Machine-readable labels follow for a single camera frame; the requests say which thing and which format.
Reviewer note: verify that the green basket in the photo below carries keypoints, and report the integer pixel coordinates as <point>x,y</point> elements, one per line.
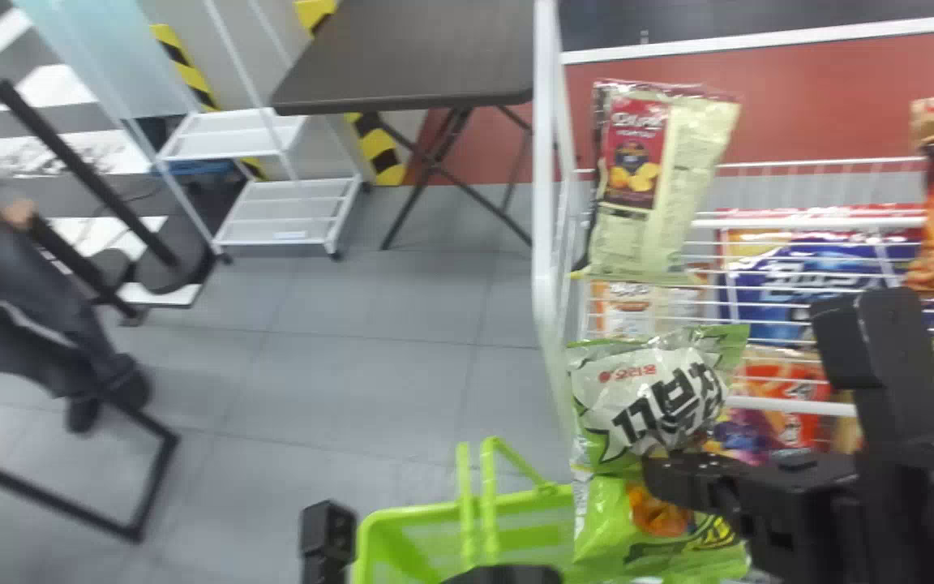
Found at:
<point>426,543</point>

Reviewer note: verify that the green snack packet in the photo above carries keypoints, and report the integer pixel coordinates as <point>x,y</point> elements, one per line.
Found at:
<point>645,397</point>

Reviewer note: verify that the white shelf trolley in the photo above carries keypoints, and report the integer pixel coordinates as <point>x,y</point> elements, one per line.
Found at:
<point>289,211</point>

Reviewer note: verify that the blue snack packet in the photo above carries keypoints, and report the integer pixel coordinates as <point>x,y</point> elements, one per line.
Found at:
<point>799,276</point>

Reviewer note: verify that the cream snack packet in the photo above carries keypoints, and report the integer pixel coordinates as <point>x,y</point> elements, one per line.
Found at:
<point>678,186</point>

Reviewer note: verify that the yellow black striped post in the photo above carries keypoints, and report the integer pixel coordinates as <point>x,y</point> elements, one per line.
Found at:
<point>183,73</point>
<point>378,146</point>

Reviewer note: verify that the red snack packet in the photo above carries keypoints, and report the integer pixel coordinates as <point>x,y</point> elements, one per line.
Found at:
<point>783,393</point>

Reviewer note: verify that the person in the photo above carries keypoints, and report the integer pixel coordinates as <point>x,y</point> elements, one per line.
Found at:
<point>5,284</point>

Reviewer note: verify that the dark side table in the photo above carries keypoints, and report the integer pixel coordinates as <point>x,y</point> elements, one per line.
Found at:
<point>402,57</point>

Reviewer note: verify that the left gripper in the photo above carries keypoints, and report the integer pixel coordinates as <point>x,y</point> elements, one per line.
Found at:
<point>503,575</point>

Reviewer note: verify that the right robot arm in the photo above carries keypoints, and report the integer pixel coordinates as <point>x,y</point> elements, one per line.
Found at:
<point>909,527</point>

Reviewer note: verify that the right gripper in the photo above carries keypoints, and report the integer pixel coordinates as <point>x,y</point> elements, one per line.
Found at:
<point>807,511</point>

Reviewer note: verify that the black metal frame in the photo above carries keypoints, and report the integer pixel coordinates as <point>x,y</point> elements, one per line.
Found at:
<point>155,487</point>

